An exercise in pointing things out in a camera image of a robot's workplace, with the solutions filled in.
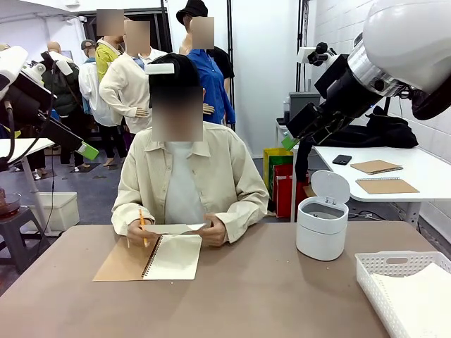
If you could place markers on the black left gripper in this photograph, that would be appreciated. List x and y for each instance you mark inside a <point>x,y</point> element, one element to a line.
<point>28,102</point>

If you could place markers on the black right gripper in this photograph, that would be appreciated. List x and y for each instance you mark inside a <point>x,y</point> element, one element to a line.
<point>341,91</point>

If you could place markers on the orange pencil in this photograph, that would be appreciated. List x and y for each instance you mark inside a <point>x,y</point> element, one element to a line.
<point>141,220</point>

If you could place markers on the white paper sheet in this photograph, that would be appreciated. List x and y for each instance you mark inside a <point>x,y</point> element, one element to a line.
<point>419,299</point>
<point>176,229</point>

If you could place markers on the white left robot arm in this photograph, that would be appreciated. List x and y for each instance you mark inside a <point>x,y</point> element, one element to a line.
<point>10,67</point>

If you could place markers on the person's left forearm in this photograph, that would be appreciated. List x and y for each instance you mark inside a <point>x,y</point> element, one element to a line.
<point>243,214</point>

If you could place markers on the person's right forearm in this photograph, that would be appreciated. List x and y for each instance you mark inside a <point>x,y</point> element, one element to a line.
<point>123,218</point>

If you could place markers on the person's right hand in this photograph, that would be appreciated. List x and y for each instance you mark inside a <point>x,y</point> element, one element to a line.
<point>137,234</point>

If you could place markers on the person's left hand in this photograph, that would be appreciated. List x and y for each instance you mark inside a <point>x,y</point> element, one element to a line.
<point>213,236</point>

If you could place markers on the grey plastic box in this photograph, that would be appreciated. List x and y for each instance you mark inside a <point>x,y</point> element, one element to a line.
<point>299,100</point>

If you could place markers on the black smartphone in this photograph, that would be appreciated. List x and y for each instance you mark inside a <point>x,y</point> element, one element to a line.
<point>341,159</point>

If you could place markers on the white desk with leg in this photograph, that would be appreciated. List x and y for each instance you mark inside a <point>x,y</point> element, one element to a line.
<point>21,146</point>

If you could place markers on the green shopping bag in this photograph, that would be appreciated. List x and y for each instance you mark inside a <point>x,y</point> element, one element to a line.
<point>282,159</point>

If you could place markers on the yellow shopping bag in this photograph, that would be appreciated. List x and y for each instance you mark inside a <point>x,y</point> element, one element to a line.
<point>267,165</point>

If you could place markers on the brown cardboard piece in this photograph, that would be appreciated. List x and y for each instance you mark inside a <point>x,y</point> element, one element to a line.
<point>308,191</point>

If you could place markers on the black garment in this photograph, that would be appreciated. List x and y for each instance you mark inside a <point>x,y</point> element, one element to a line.
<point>387,134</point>

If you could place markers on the white storage box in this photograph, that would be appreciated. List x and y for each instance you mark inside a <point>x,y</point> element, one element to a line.
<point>63,211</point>

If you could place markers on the closed kraft cover notebook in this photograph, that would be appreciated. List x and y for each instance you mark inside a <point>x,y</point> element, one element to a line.
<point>375,166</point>

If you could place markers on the black tripod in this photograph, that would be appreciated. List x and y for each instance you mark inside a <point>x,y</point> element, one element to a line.
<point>387,105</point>

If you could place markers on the mannequin cream cardigan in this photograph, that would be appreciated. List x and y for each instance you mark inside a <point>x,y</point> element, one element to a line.
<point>123,88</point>

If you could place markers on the red shopping bag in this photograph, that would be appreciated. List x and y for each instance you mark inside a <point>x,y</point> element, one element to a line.
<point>283,193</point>

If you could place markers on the glass bowl brown contents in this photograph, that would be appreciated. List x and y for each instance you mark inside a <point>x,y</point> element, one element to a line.
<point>8,206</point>

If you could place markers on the mannequin yellow shirt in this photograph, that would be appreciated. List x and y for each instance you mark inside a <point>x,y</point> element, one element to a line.
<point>104,58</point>

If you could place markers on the kraft spiral bound notebook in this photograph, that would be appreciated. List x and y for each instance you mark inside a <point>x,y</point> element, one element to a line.
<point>385,186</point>

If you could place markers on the grey plastic stool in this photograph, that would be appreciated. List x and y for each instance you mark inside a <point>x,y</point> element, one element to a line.
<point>14,225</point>

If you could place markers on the seated person cream jacket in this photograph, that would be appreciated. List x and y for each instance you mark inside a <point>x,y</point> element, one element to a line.
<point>225,169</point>

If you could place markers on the black backdrop stand pole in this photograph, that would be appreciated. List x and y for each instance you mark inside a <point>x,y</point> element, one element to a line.
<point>304,21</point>
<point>230,53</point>

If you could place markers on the mannequin blue shirt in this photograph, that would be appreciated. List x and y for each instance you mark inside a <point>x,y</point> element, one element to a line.
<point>213,81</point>

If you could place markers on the mannequin black t-shirt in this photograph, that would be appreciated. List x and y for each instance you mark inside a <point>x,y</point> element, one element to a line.
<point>223,60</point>

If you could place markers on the white lidded trash bin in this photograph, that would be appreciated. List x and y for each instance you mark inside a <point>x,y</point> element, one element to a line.
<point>319,236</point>

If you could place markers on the white rounded-corner table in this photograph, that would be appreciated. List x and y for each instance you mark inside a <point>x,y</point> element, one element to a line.
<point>430,165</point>

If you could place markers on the black baseball cap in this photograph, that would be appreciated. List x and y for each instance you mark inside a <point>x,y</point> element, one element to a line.
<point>183,70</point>

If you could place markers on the white perforated plastic basket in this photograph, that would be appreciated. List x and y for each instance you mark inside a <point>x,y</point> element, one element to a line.
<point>373,262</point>

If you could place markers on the open spiral notebook kraft cover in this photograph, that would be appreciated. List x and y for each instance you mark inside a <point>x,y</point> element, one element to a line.
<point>176,260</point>

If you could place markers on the black bucket hat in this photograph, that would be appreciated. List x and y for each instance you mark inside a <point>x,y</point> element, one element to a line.
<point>192,10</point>

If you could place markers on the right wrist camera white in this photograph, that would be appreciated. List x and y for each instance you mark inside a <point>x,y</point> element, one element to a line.
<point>317,54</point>

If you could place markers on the white head-mounted camera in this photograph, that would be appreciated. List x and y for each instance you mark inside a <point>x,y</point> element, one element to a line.
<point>160,69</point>

